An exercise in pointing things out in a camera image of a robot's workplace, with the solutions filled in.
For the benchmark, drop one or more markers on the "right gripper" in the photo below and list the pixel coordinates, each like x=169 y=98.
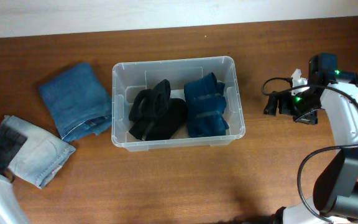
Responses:
x=286 y=98

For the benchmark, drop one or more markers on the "blue garment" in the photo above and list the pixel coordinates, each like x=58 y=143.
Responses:
x=206 y=106

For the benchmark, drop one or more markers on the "black garment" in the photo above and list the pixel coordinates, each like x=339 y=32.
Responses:
x=151 y=103
x=164 y=127

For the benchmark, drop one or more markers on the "dark blue jeans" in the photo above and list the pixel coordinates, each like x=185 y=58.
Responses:
x=78 y=103

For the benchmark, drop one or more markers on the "light grey jeans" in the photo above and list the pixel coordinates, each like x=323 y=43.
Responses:
x=30 y=152

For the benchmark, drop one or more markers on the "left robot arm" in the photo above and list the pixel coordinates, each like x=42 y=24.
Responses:
x=11 y=142

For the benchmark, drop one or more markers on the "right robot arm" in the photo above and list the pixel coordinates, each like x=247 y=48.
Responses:
x=335 y=192

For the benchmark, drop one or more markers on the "white label in bin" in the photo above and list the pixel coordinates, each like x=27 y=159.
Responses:
x=177 y=94

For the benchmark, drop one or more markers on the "clear plastic storage bin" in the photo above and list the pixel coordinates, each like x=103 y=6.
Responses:
x=129 y=78

